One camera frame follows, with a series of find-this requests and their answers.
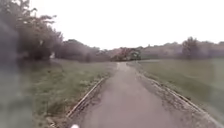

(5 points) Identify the grey asphalt path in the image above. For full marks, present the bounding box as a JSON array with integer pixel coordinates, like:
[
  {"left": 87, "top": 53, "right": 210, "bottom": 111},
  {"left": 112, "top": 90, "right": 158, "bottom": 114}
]
[{"left": 64, "top": 61, "right": 201, "bottom": 128}]

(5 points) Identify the pale kerb beside verge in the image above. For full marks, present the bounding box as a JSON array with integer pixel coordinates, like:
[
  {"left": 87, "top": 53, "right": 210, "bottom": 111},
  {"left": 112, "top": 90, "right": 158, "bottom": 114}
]
[{"left": 64, "top": 77, "right": 106, "bottom": 119}]

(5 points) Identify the rough grass verge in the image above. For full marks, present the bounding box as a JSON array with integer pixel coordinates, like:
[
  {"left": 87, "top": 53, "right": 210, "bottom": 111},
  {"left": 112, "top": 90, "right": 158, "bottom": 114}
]
[{"left": 0, "top": 59, "right": 118, "bottom": 128}]

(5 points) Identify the grass sports field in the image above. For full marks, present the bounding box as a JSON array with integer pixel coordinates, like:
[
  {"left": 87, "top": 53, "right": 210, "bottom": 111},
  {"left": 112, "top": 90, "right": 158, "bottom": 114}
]
[{"left": 128, "top": 58, "right": 224, "bottom": 124}]

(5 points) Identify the stone kerb beside field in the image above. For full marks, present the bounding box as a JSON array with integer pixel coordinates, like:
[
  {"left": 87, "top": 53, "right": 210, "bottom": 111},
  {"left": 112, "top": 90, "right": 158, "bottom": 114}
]
[{"left": 139, "top": 71, "right": 224, "bottom": 126}]

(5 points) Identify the large leafy tree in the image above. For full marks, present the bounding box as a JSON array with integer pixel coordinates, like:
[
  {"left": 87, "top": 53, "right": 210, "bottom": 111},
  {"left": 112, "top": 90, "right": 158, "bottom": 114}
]
[{"left": 0, "top": 0, "right": 64, "bottom": 63}]

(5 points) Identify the gravel strip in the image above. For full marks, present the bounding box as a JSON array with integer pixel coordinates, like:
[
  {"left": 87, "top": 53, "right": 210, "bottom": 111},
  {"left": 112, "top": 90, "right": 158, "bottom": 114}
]
[{"left": 136, "top": 71, "right": 224, "bottom": 128}]

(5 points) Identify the row of trees and bushes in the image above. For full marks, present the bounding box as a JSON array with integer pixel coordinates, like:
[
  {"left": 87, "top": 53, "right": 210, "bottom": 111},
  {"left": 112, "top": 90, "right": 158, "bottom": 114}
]
[{"left": 54, "top": 36, "right": 224, "bottom": 63}]

